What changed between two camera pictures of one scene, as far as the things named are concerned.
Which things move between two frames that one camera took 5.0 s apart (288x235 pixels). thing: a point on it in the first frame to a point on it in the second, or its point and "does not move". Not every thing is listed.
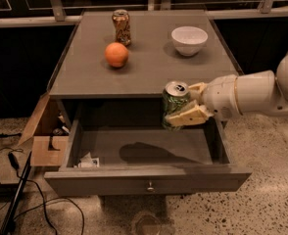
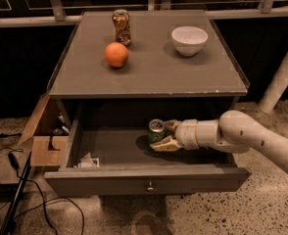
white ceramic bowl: (189, 40) does not move
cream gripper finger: (192, 114) to (168, 144)
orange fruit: (117, 54) does not move
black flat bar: (11, 220) does not move
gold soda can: (121, 26) does not move
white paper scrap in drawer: (88, 162) does not move
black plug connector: (13, 161) does not move
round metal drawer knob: (150, 188) does not move
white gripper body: (219, 97) to (186, 134)
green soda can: (174, 97) to (156, 130)
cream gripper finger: (196, 90) to (170, 124)
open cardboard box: (49, 135) does not move
